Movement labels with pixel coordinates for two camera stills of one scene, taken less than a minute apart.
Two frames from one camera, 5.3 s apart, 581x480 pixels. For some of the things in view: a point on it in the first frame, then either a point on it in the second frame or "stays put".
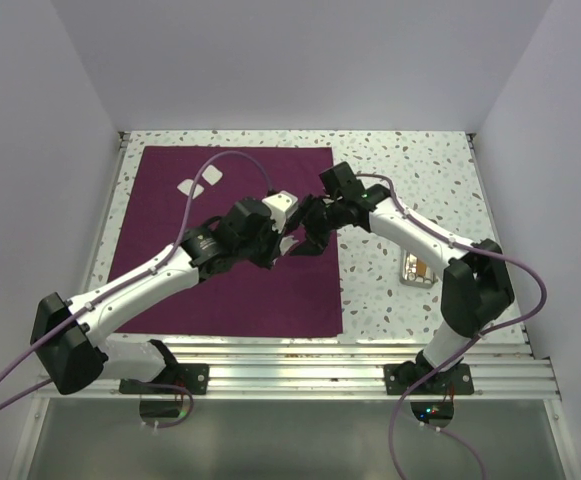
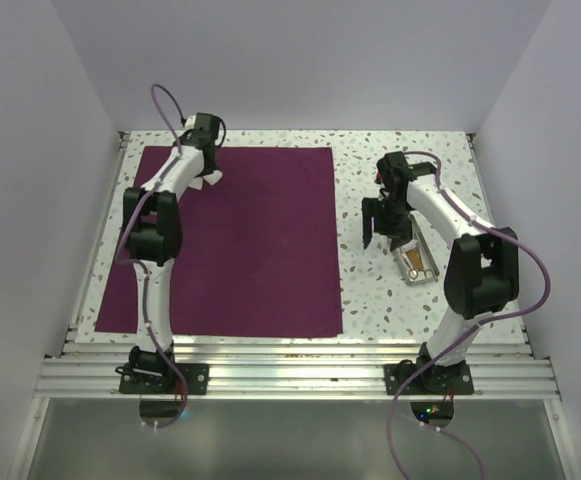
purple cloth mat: x=297 y=297 stays put
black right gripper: x=314 y=245 to x=402 y=232
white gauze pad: x=212 y=175 stays put
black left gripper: x=274 y=251 to x=208 y=170
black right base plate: x=399 y=377 stays put
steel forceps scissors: x=411 y=269 to x=428 y=273
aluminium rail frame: x=310 y=370 stays put
